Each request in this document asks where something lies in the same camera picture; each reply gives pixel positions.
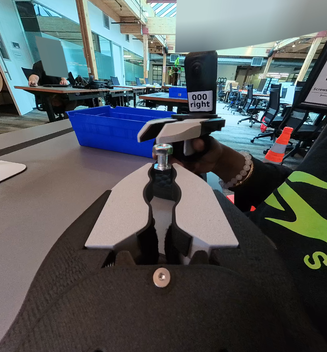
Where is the black office chair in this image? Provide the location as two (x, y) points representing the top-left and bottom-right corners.
(283, 81), (327, 163)
(21, 67), (68, 120)
(251, 84), (282, 143)

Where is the white document stand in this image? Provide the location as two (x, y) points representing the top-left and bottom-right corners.
(0, 158), (26, 188)

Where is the black foam pad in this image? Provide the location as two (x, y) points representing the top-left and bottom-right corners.
(152, 170), (179, 201)

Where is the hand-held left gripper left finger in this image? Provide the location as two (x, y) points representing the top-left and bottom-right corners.
(84, 163), (154, 264)

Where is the medium steel hex nut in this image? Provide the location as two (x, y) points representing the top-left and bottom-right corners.
(152, 144), (173, 156)

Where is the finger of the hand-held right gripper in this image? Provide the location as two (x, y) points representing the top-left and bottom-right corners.
(156, 121), (202, 156)
(137, 118), (176, 142)

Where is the person's right forearm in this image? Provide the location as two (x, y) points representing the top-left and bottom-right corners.
(224, 154), (293, 212)

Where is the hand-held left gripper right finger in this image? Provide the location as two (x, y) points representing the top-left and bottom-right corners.
(171, 164), (239, 264)

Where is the short steel bolt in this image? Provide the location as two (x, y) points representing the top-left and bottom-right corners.
(154, 154), (173, 170)

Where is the wooden office table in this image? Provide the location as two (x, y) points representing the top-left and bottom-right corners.
(139, 93), (189, 112)
(14, 85), (134, 123)

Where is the person's right hand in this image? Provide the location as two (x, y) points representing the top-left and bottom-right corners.
(152, 137), (231, 175)

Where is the black framed instruction sign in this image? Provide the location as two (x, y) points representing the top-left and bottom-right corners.
(301, 27), (327, 112)

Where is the white bead bracelet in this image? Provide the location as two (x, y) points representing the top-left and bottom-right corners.
(218, 151), (254, 190)

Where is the green potted plant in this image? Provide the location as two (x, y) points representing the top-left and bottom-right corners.
(167, 56), (186, 76)

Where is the person's black printed shirt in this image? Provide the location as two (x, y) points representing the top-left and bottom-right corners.
(235, 110), (327, 352)

